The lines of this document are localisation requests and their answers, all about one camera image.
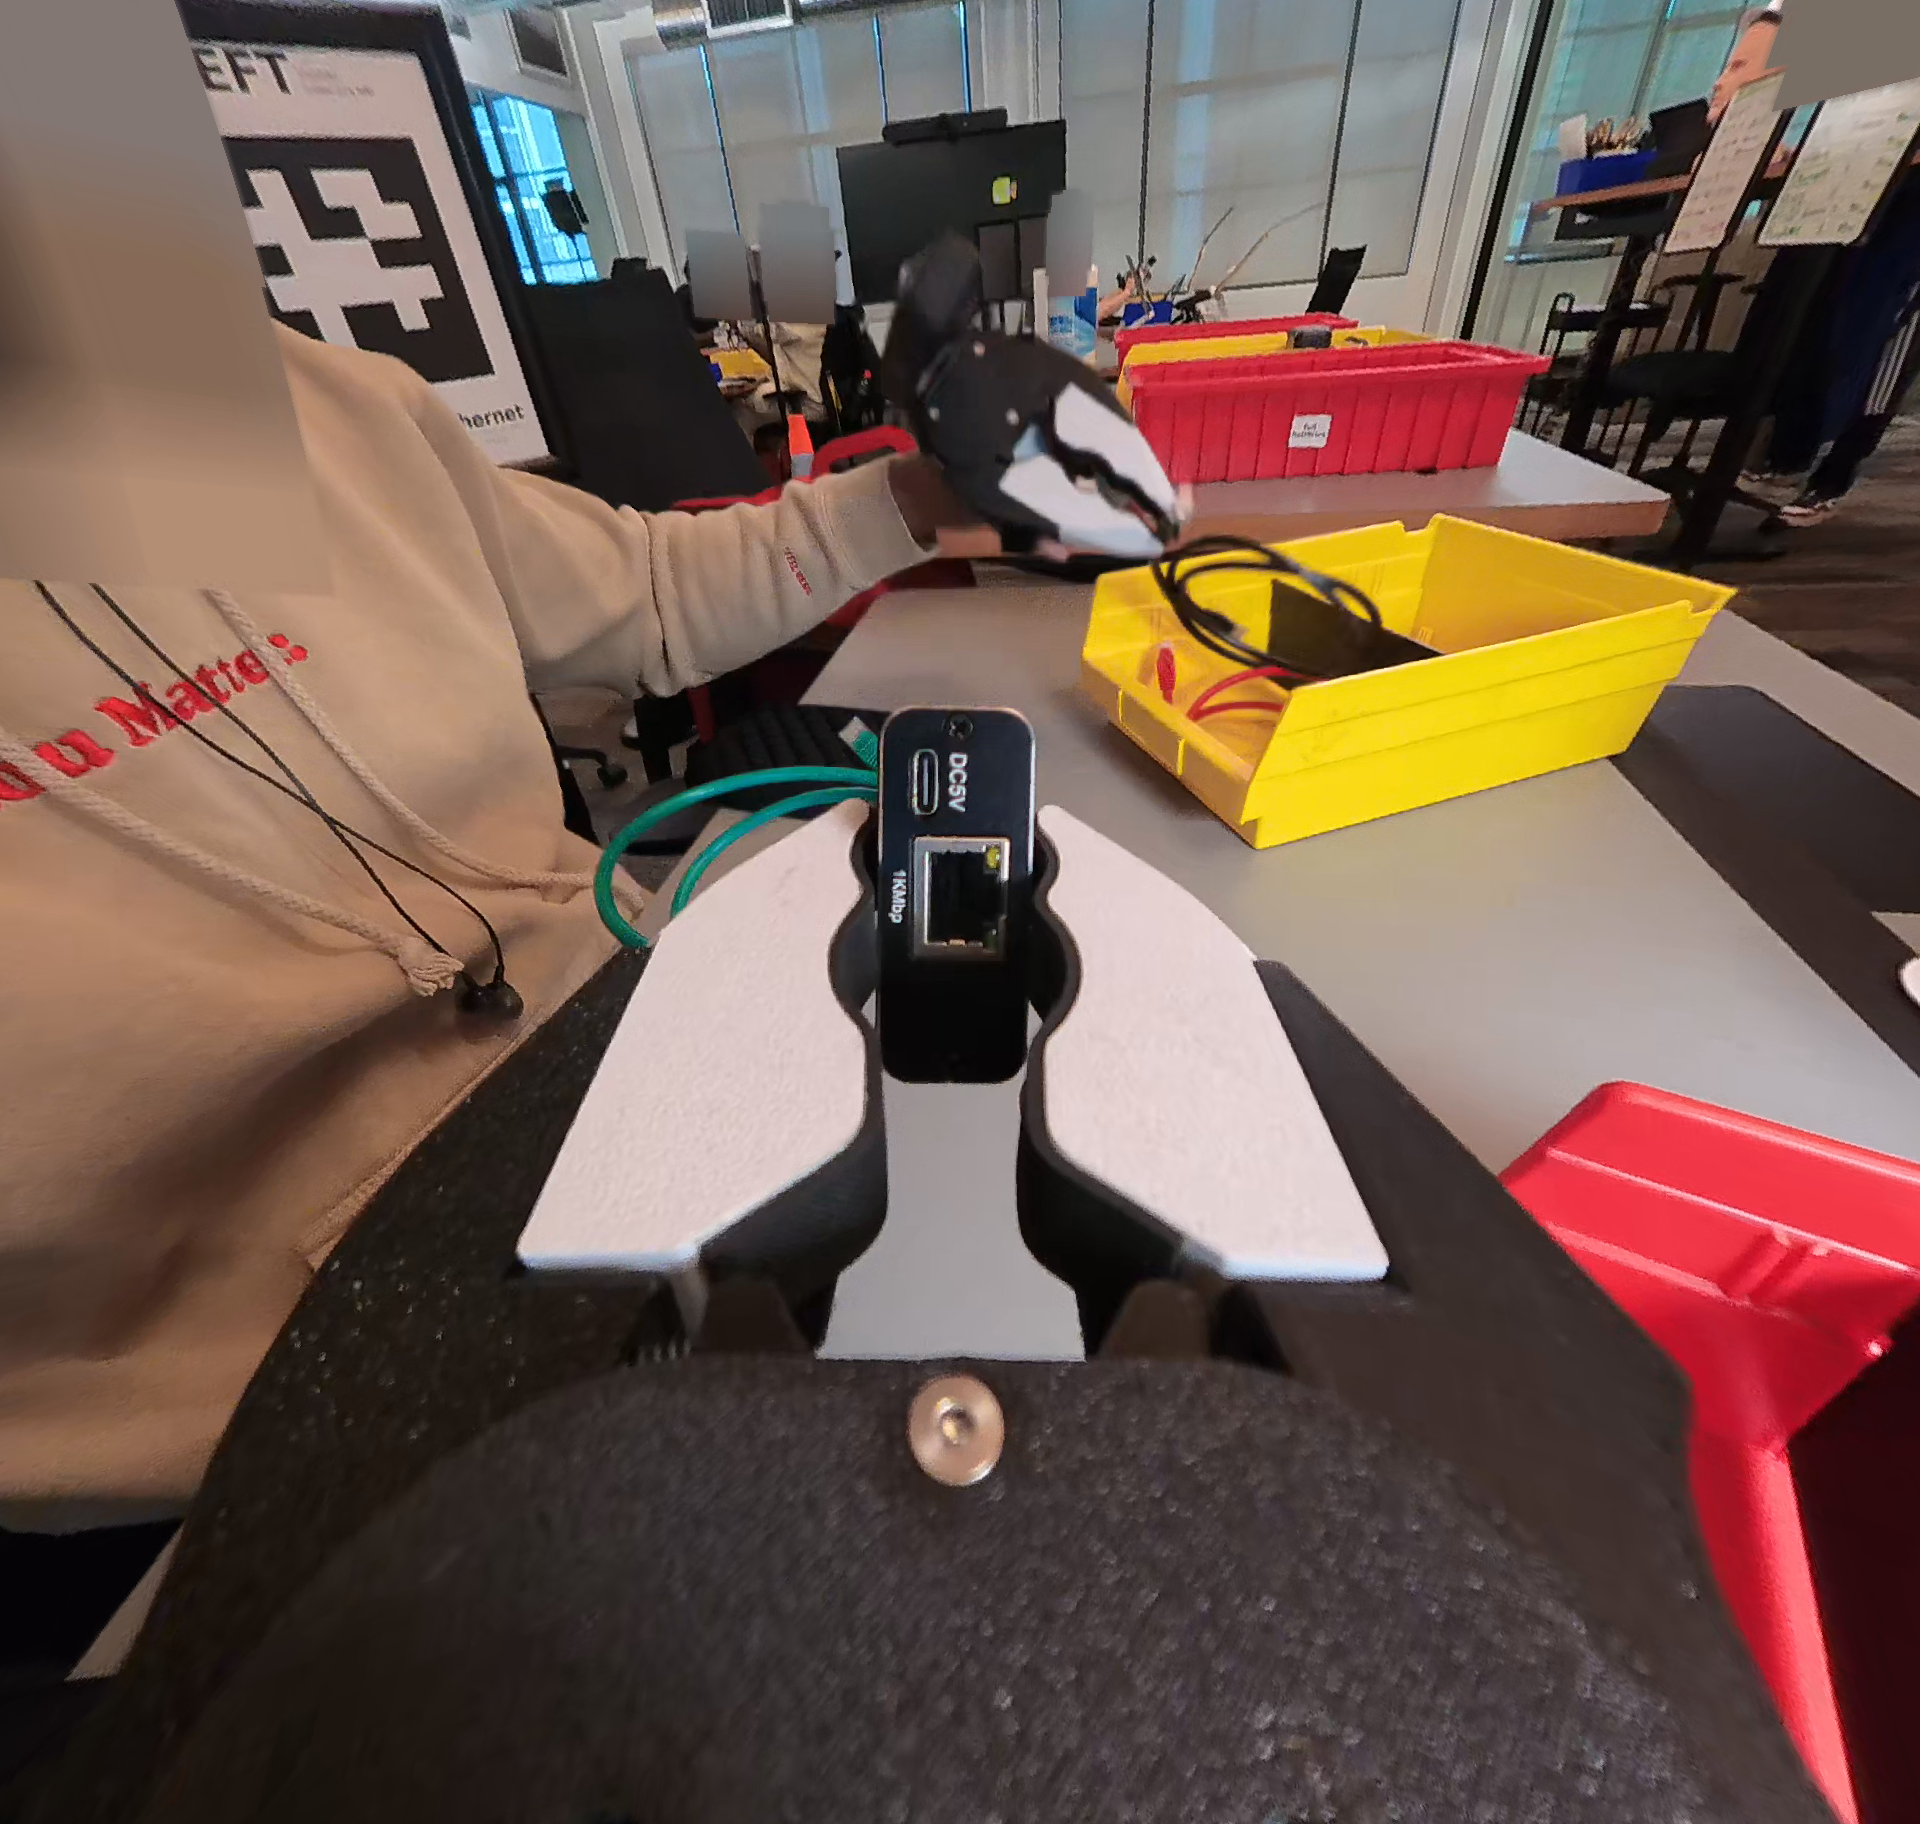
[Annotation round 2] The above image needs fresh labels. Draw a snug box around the large ribbed red bin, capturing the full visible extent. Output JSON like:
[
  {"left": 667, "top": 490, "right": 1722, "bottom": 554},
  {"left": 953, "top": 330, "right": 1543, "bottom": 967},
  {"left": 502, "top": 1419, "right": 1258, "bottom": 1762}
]
[{"left": 1119, "top": 342, "right": 1551, "bottom": 487}]

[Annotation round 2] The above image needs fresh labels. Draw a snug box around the black table mat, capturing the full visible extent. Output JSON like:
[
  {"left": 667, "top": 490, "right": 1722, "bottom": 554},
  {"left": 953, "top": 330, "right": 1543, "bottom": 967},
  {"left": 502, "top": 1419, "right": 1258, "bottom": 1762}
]
[{"left": 1615, "top": 682, "right": 1920, "bottom": 1079}]

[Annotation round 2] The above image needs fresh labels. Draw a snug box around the smooth red plastic bin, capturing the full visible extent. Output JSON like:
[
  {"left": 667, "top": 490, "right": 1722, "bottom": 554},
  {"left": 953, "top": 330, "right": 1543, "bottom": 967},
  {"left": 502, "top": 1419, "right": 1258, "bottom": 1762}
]
[{"left": 1499, "top": 1079, "right": 1920, "bottom": 1824}]

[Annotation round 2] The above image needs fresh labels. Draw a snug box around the black ethernet port adapter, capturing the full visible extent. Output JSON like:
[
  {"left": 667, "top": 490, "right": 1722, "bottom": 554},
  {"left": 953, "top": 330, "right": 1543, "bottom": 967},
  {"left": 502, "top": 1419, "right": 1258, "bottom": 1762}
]
[{"left": 875, "top": 703, "right": 1042, "bottom": 1090}]

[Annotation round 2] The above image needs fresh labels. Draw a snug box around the black floor lamp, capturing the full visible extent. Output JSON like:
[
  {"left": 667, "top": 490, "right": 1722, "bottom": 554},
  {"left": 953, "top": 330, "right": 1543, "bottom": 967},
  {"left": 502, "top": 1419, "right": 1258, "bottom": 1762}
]
[{"left": 1461, "top": 0, "right": 1637, "bottom": 346}]

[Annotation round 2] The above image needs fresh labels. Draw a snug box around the person's left forearm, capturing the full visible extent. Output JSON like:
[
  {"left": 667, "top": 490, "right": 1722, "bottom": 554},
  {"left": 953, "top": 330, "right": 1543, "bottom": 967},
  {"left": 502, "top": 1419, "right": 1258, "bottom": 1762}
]
[{"left": 497, "top": 455, "right": 943, "bottom": 703}]

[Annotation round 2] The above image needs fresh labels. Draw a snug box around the yellow plastic bin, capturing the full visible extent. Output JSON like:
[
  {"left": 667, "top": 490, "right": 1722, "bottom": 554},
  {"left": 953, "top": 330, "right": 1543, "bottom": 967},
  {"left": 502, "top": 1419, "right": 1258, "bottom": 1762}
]
[{"left": 1084, "top": 513, "right": 1741, "bottom": 852}]

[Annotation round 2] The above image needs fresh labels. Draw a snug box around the black divider panel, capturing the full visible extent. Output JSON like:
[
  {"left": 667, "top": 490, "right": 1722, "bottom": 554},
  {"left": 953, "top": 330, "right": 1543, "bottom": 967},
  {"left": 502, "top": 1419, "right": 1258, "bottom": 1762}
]
[{"left": 1267, "top": 577, "right": 1446, "bottom": 682}]

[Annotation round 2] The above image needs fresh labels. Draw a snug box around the red cable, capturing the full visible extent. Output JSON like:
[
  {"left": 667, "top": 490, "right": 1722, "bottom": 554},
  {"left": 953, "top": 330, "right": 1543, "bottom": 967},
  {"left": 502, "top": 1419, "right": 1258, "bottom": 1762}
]
[{"left": 1146, "top": 645, "right": 1308, "bottom": 727}]

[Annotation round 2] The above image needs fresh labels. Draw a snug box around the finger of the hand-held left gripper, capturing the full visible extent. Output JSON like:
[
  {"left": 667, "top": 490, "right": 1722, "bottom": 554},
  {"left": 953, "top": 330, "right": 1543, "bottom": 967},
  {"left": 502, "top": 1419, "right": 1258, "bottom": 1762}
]
[
  {"left": 996, "top": 459, "right": 1177, "bottom": 566},
  {"left": 1052, "top": 385, "right": 1198, "bottom": 525}
]

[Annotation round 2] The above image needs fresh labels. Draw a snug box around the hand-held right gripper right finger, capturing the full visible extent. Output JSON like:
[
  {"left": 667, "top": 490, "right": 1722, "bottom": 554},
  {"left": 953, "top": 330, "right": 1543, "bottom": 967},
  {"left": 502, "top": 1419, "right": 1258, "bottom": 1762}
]
[{"left": 1020, "top": 805, "right": 1393, "bottom": 1287}]

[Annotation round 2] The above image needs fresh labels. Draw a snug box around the black and white tag poster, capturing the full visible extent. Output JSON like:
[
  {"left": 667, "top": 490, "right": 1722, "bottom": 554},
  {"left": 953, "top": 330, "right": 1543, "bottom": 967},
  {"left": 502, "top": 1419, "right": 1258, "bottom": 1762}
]
[{"left": 175, "top": 0, "right": 554, "bottom": 472}]

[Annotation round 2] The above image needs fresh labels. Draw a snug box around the black fabric partition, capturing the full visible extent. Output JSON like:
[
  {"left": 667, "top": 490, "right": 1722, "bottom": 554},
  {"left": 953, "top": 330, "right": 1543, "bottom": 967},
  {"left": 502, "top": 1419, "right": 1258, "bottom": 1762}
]
[{"left": 516, "top": 270, "right": 769, "bottom": 509}]

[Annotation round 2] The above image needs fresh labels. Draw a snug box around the large black monitor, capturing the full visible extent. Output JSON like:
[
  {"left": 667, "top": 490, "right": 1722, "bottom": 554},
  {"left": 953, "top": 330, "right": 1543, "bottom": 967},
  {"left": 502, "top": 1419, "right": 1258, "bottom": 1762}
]
[{"left": 836, "top": 119, "right": 1072, "bottom": 306}]

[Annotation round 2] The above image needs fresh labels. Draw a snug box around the handwritten paper sign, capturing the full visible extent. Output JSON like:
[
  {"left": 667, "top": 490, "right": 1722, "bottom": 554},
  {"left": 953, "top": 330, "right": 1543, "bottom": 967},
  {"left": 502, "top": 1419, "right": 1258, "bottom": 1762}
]
[
  {"left": 1662, "top": 75, "right": 1790, "bottom": 259},
  {"left": 1755, "top": 80, "right": 1920, "bottom": 247}
]

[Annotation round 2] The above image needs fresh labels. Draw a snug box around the wooden standing desk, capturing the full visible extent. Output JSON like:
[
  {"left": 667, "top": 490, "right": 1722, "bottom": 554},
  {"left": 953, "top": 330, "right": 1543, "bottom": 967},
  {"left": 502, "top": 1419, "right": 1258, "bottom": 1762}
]
[{"left": 1531, "top": 159, "right": 1804, "bottom": 463}]

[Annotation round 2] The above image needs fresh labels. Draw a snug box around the grey table with wooden edge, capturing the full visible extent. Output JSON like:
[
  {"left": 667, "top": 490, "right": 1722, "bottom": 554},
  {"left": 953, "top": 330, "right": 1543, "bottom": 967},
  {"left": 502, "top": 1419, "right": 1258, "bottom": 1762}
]
[{"left": 1177, "top": 427, "right": 1672, "bottom": 550}]

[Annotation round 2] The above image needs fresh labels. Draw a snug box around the green ethernet cable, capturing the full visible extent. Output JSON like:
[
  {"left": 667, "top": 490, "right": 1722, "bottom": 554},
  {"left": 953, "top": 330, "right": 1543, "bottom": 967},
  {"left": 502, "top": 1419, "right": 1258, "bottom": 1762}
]
[{"left": 597, "top": 713, "right": 890, "bottom": 957}]

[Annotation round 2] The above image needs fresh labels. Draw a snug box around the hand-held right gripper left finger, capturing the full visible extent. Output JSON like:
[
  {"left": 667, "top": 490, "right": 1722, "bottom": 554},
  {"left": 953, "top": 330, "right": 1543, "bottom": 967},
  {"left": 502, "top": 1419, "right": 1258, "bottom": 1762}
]
[{"left": 518, "top": 801, "right": 890, "bottom": 1346}]

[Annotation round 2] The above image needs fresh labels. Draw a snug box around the person's beige hoodie torso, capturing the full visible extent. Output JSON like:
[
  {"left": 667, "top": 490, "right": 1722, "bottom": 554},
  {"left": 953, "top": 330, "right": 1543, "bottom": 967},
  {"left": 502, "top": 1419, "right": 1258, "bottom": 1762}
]
[{"left": 0, "top": 320, "right": 670, "bottom": 1539}]

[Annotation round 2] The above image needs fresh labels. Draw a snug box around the black earphone cable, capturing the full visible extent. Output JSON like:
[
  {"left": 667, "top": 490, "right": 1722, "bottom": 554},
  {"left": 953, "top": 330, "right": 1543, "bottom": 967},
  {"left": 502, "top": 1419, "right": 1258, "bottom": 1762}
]
[{"left": 36, "top": 580, "right": 526, "bottom": 1020}]

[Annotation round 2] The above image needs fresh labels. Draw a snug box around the person's left hand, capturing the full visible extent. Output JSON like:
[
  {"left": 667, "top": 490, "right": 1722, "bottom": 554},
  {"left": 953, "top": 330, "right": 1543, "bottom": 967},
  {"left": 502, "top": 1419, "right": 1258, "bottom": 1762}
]
[{"left": 890, "top": 454, "right": 1052, "bottom": 567}]

